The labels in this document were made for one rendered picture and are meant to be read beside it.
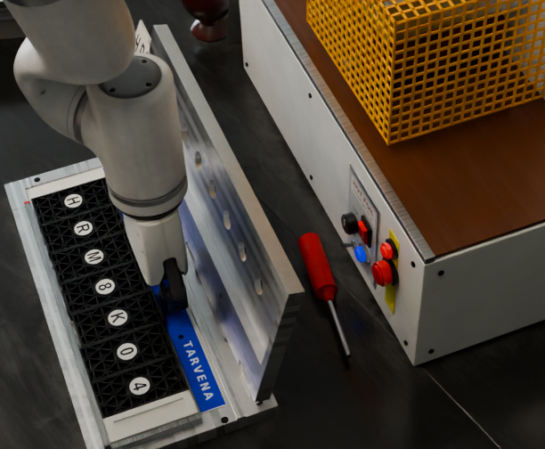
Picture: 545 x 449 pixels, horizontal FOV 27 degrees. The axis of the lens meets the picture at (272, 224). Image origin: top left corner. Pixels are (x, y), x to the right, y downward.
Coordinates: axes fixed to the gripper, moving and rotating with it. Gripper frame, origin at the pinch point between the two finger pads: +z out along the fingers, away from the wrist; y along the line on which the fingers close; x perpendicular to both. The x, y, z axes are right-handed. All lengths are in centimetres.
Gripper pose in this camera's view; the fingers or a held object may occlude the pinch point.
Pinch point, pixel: (165, 280)
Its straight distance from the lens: 130.8
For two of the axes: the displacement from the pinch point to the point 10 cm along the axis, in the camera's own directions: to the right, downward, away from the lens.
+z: 0.4, 6.5, 7.6
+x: 9.3, -2.9, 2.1
